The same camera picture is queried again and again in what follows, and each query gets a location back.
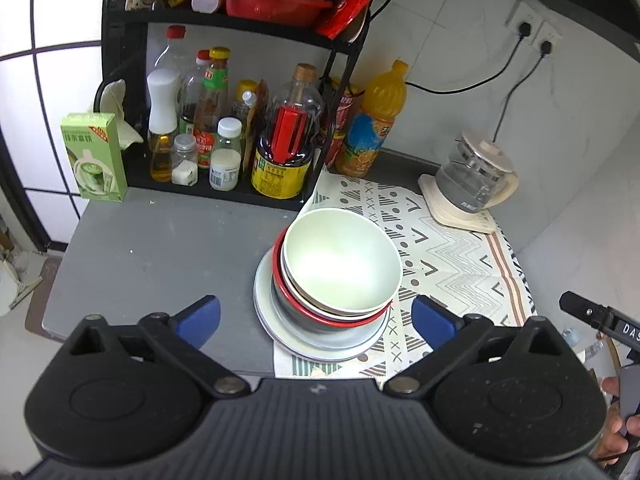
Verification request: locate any black metal rack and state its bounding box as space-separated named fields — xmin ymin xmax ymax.
xmin=101 ymin=0 xmax=388 ymax=212

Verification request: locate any small bottle with yellow cap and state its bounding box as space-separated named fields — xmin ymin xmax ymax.
xmin=231 ymin=79 xmax=258 ymax=136

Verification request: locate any red snack packet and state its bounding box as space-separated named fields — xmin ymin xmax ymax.
xmin=315 ymin=0 xmax=373 ymax=41

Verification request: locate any person's right hand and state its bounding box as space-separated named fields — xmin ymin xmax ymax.
xmin=592 ymin=377 xmax=632 ymax=463

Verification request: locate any oil bottle with white top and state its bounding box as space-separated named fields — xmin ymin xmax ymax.
xmin=146 ymin=69 xmax=181 ymax=183

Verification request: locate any white bowl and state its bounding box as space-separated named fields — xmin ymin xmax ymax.
xmin=280 ymin=230 xmax=397 ymax=319

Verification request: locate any small glass spice jar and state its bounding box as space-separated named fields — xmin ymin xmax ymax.
xmin=171 ymin=134 xmax=199 ymax=187

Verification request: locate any crumpled white tissue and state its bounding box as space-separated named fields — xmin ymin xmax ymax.
xmin=92 ymin=79 xmax=146 ymax=151

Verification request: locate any orange juice bottle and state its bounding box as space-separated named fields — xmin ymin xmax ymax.
xmin=335 ymin=60 xmax=408 ymax=178

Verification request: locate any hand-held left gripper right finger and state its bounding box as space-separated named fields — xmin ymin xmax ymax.
xmin=382 ymin=295 xmax=557 ymax=395

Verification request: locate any red drink can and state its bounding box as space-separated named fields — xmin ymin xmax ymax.
xmin=320 ymin=77 xmax=363 ymax=141

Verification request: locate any white plate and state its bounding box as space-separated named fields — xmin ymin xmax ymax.
xmin=253 ymin=250 xmax=392 ymax=362

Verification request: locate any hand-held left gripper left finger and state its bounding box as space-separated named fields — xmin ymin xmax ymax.
xmin=75 ymin=295 xmax=251 ymax=397

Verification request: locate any dark bottle with yellow label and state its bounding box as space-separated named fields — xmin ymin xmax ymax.
xmin=251 ymin=63 xmax=325 ymax=200

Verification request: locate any glass kettle with cream handle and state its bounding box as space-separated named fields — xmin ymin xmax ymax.
xmin=434 ymin=130 xmax=519 ymax=215

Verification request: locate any slim bottle with red cap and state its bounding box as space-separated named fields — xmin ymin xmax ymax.
xmin=180 ymin=50 xmax=211 ymax=136

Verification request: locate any pale green bowl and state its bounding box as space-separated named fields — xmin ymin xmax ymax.
xmin=282 ymin=208 xmax=403 ymax=313

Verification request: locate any grey blue plate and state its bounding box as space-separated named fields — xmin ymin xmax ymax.
xmin=270 ymin=280 xmax=390 ymax=352

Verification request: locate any white jar with white lid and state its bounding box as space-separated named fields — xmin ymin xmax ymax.
xmin=209 ymin=117 xmax=243 ymax=192

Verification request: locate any cream kettle base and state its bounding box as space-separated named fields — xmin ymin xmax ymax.
xmin=418 ymin=174 xmax=497 ymax=235

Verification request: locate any black kettle power cable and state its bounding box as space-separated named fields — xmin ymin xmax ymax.
xmin=492 ymin=40 xmax=555 ymax=143

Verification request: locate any sauce bottle with yellow cap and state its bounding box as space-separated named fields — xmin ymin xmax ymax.
xmin=194 ymin=46 xmax=232 ymax=170

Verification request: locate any clear bottle with red cap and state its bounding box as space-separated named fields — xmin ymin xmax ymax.
xmin=152 ymin=25 xmax=193 ymax=91

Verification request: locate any red rimmed dark bowl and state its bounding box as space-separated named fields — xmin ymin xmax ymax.
xmin=271 ymin=230 xmax=392 ymax=333

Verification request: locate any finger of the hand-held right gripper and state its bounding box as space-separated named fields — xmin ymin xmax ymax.
xmin=559 ymin=291 xmax=608 ymax=331

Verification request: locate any green drink carton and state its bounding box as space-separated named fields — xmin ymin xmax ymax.
xmin=60 ymin=111 xmax=130 ymax=203

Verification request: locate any patterned black and white tablecloth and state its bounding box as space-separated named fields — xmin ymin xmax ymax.
xmin=272 ymin=165 xmax=538 ymax=378

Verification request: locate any white double wall socket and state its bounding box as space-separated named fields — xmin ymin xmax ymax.
xmin=532 ymin=22 xmax=563 ymax=58
xmin=505 ymin=0 xmax=543 ymax=43

